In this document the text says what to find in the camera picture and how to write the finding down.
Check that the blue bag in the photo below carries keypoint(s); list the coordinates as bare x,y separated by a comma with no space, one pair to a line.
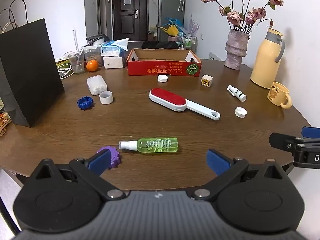
175,22

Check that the red cardboard box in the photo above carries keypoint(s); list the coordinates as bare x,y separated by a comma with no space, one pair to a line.
162,68

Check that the green spray bottle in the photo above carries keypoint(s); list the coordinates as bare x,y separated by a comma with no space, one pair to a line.
157,145

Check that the blue gear-shaped cap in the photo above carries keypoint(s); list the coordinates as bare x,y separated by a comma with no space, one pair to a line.
85,103

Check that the metal rolling cart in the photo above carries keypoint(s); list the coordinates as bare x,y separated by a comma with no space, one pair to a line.
188,42

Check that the grey refrigerator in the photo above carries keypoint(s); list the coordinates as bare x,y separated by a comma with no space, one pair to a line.
170,7

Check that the purple gear-shaped cap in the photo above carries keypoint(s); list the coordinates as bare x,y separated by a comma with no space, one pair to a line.
115,158

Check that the yellow bag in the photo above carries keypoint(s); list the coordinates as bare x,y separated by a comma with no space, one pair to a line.
171,31

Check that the white flat board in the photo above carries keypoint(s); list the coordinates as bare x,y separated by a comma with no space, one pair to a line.
215,55

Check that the yellow mug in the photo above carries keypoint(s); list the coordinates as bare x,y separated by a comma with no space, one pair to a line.
276,93

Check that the dried pink roses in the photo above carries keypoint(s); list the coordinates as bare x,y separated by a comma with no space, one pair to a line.
233,17

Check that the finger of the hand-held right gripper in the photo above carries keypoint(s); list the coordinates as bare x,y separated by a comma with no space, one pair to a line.
282,141
311,132

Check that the black jacket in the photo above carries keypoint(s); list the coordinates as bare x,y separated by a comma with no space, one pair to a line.
160,45

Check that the purple feathery decoration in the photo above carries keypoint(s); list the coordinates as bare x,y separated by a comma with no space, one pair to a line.
193,26

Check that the clear plastic swab container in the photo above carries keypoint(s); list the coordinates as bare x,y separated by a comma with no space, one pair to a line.
96,85

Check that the red and white lint brush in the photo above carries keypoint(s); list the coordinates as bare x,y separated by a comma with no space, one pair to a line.
167,98

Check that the ribbed white cap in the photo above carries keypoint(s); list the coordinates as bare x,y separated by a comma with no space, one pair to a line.
240,112

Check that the pink textured vase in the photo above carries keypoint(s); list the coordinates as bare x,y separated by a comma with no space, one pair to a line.
235,50

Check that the black and white gadget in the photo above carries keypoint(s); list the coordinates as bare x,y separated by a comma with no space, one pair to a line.
97,39

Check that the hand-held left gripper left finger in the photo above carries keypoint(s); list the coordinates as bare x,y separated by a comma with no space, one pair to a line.
100,161

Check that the orange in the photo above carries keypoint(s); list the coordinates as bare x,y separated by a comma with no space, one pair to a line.
92,65

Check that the white cylindrical cap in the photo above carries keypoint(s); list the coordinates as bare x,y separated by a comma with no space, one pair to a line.
106,98

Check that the clear plastic cup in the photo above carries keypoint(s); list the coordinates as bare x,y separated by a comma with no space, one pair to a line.
76,66

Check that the plastic food container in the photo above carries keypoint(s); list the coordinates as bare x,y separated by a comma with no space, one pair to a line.
93,53

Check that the yellow thermos jug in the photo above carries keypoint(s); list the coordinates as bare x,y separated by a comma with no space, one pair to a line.
265,60

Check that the blue tissue pack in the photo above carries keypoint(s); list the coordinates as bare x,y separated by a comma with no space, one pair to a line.
112,50

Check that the beige cube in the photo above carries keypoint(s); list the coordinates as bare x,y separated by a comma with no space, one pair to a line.
206,81

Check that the white rectangular box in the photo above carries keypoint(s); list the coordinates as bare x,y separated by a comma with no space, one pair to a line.
113,62

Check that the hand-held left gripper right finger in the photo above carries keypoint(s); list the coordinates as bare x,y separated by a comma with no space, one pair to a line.
217,163

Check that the dark brown door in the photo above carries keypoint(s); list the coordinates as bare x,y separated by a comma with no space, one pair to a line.
130,12

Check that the small flat white cap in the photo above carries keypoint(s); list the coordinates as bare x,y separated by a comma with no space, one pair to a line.
162,78

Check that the orange snack packet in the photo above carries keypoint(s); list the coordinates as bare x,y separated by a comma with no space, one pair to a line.
5,123

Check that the small white spray bottle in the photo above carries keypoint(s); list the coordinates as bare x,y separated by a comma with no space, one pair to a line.
237,93

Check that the black paper bag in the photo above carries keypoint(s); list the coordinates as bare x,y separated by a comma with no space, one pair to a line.
27,75

